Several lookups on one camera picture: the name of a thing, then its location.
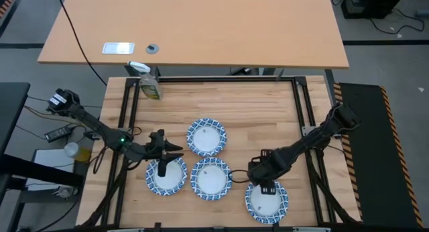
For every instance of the black computer tower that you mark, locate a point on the black computer tower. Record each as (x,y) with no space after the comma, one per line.
(372,4)

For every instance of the black power adapter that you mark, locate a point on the black power adapter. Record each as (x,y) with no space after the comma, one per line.
(57,133)

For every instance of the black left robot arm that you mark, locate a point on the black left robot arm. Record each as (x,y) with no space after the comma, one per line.
(100,129)

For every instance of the large orange wooden table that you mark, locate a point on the large orange wooden table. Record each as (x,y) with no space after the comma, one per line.
(207,24)

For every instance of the clear bottle with yellow liquid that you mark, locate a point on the clear bottle with yellow liquid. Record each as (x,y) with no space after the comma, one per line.
(72,151)

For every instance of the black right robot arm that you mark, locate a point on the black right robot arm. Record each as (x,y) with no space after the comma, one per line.
(318,138)

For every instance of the black mat with hazard stripes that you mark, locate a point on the black mat with hazard stripes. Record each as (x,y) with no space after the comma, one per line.
(375,178)

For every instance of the black desk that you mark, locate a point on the black desk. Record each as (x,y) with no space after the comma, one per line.
(11,111)

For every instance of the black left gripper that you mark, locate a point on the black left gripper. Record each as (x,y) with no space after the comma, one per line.
(157,146)

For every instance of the white flat box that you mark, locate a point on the white flat box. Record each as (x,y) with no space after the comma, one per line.
(50,163)

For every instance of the black aluminium frame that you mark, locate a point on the black aluminium frame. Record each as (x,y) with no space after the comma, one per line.
(218,79)

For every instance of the blue white patterned bowl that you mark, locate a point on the blue white patterned bowl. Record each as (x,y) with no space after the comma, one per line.
(206,138)
(266,208)
(172,182)
(211,179)

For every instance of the clear spray bottle white trigger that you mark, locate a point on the clear spray bottle white trigger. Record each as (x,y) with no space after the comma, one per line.
(151,88)

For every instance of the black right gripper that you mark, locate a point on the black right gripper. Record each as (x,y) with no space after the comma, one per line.
(266,166)

